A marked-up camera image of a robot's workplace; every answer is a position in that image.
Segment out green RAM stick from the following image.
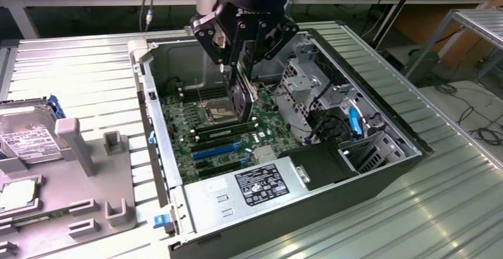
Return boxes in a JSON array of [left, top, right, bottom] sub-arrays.
[[11, 210, 70, 227], [196, 122, 259, 142]]

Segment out black tripod pole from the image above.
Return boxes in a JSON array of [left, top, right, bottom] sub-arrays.
[[370, 0, 424, 45]]

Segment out long black expansion slot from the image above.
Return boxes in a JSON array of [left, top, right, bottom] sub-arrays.
[[198, 165, 246, 181], [191, 137, 239, 151], [195, 157, 244, 172]]

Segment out silver hard disk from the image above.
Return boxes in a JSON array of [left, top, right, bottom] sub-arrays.
[[0, 98, 60, 165]]

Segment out black plastic shroud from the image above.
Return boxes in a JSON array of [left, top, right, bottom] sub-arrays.
[[278, 145, 359, 192]]

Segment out blue expansion slot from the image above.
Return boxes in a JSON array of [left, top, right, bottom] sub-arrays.
[[191, 145, 242, 160]]

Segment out green motherboard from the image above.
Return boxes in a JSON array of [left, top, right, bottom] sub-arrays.
[[159, 82, 303, 183]]

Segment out dark grey PC case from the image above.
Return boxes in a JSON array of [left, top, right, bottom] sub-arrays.
[[127, 28, 435, 259]]

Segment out blue case latch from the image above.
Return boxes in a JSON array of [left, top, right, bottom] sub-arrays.
[[152, 214, 171, 230]]

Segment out silver perforated drive cage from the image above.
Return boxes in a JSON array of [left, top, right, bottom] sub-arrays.
[[279, 32, 356, 114]]

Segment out silver CPU socket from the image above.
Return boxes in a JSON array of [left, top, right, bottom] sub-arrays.
[[199, 100, 238, 125]]

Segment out Nvidia Quadro graphics card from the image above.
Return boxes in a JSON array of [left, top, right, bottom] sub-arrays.
[[211, 31, 263, 124]]

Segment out silver CPU chip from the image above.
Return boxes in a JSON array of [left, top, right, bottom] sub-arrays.
[[0, 179, 39, 212]]

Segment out metal slat frame table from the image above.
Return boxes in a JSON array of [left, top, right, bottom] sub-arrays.
[[403, 7, 503, 81]]

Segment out black floor cables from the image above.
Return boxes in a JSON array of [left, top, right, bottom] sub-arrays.
[[430, 75, 503, 148]]

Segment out black power supply label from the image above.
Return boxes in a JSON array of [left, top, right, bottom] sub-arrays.
[[234, 165, 291, 207]]

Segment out grey green floor box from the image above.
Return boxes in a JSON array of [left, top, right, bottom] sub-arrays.
[[383, 45, 442, 81]]

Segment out silver power supply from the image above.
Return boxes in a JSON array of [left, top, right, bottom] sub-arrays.
[[183, 155, 315, 236]]

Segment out hanging grey cable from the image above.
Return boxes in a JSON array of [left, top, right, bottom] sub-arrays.
[[140, 0, 158, 32]]

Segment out thin metal locking lever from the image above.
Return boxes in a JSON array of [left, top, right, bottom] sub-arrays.
[[194, 78, 207, 107]]

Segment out grey printed parts rack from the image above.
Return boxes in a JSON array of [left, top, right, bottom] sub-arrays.
[[0, 117, 158, 259]]

